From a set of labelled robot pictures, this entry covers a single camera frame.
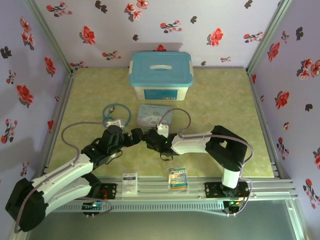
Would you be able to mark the aluminium side rail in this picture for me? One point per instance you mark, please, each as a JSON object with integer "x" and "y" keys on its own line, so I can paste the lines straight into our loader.
{"x": 262, "y": 125}
{"x": 58, "y": 125}

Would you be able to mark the right circuit board with lights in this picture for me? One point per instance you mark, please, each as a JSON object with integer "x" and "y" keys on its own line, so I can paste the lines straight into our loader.
{"x": 235, "y": 203}

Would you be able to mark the circuit board with lights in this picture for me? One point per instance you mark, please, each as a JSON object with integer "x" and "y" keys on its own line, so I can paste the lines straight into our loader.
{"x": 93, "y": 205}
{"x": 235, "y": 203}

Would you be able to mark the aluminium corner post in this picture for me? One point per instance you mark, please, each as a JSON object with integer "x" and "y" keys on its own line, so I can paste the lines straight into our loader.
{"x": 268, "y": 35}
{"x": 51, "y": 35}

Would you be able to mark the white flat packet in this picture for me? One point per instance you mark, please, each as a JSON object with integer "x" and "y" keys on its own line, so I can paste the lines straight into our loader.
{"x": 130, "y": 183}

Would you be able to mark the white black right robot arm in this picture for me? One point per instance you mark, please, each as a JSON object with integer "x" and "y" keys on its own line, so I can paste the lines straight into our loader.
{"x": 192, "y": 143}

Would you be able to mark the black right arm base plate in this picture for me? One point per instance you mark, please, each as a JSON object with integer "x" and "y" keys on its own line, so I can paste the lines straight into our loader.
{"x": 212, "y": 190}

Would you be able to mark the cartoon pouch bag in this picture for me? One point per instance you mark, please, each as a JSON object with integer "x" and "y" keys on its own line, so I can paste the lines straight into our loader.
{"x": 150, "y": 115}

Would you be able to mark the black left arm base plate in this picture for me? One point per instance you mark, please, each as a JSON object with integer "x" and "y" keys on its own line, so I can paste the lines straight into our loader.
{"x": 111, "y": 191}

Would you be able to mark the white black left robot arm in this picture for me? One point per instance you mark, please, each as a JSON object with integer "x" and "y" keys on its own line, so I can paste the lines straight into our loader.
{"x": 65, "y": 175}

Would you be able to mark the green blue printed packet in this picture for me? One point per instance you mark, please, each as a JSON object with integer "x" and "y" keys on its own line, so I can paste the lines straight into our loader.
{"x": 178, "y": 181}

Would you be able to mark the aluminium front rail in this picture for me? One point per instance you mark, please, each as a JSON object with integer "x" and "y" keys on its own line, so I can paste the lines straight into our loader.
{"x": 155, "y": 188}

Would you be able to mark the left circuit board with lights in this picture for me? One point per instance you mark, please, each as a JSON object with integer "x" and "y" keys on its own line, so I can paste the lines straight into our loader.
{"x": 93, "y": 205}

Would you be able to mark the white storage box blue lid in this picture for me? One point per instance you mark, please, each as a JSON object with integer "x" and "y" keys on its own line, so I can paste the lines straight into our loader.
{"x": 161, "y": 67}

